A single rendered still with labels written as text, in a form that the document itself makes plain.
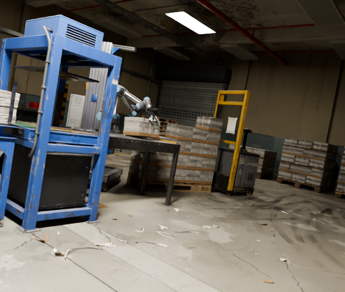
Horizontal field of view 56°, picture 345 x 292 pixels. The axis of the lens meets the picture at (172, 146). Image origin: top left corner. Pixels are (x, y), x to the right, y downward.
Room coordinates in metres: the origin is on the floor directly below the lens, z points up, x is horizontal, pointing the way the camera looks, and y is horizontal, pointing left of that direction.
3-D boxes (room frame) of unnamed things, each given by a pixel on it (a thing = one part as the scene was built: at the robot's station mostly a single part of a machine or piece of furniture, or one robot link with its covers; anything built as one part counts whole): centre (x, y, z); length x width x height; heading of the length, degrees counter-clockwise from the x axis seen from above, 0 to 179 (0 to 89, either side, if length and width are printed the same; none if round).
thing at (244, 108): (5.62, -1.11, 0.97); 0.09 x 0.09 x 1.75; 34
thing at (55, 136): (3.04, 1.17, 0.75); 0.70 x 0.65 x 0.10; 141
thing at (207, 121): (5.66, -0.57, 0.65); 0.39 x 0.30 x 1.29; 34
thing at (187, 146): (5.26, 0.04, 0.42); 1.17 x 0.39 x 0.83; 124
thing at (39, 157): (2.54, 1.02, 0.77); 0.09 x 0.09 x 1.55; 51
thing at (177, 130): (5.33, -0.07, 0.95); 0.38 x 0.29 x 0.23; 34
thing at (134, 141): (3.68, 0.34, 0.74); 1.34 x 0.05 x 0.12; 141
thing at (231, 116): (5.91, -0.94, 1.28); 0.57 x 0.01 x 0.65; 34
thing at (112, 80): (3.00, 0.65, 0.77); 0.09 x 0.09 x 1.55; 51
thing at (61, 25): (3.04, 1.17, 1.65); 0.60 x 0.45 x 0.20; 51
